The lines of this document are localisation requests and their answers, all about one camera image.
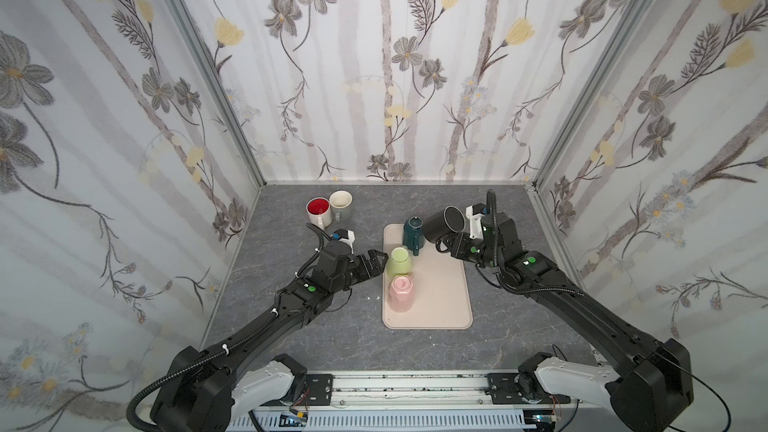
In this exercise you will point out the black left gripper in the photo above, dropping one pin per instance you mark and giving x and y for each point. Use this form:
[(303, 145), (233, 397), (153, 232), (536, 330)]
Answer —
[(365, 264)]

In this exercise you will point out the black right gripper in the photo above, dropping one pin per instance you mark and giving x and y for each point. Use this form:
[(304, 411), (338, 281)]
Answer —
[(465, 246)]

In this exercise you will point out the black mug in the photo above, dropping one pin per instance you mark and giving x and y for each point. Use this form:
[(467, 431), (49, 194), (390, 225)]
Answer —
[(448, 220)]

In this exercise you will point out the pink mug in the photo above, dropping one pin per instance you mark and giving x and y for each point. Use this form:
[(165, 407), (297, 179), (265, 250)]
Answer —
[(401, 293)]

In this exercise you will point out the dark green mug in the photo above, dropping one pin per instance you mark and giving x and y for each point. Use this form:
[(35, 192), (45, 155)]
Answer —
[(413, 239)]

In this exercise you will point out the grey mug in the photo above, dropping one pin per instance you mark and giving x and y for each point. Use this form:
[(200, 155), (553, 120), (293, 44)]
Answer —
[(341, 202)]

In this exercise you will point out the white cream mug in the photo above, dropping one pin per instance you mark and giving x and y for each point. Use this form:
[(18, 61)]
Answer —
[(319, 212)]

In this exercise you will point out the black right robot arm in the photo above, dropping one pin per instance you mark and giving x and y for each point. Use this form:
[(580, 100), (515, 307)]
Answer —
[(646, 383)]

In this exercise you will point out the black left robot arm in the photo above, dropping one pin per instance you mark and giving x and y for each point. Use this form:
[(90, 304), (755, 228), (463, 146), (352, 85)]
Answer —
[(198, 391)]

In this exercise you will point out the light green mug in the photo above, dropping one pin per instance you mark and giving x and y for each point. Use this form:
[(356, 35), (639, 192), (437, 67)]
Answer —
[(399, 263)]

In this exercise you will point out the beige rectangular tray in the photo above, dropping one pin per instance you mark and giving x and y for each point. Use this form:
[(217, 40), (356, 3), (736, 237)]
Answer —
[(442, 299)]

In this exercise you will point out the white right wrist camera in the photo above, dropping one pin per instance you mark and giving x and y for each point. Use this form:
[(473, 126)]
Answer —
[(475, 214)]

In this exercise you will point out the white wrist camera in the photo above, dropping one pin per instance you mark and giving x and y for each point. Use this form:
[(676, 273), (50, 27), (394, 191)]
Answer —
[(345, 236), (475, 214)]

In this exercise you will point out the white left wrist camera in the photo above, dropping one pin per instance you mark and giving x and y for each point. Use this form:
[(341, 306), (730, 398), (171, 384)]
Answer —
[(345, 236)]

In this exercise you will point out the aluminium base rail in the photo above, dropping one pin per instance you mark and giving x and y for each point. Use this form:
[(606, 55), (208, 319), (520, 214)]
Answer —
[(272, 400)]

